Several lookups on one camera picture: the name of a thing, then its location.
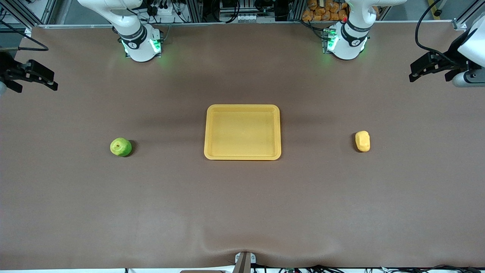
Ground green apple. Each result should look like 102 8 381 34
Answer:
110 137 133 157

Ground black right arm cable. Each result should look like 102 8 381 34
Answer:
0 18 49 52

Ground bag of orange items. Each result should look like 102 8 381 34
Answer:
302 0 350 22

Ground yellow plastic tray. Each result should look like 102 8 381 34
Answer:
204 104 282 161

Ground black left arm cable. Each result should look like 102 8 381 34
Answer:
415 0 457 58

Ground grey metal mount bracket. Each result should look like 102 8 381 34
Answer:
235 251 257 273

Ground white power strip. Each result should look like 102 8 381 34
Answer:
149 0 179 16

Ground table cover mat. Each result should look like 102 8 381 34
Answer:
0 21 485 270

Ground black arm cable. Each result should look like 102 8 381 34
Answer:
415 0 457 58
0 18 49 52

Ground yellow potato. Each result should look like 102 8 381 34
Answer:
355 131 371 152

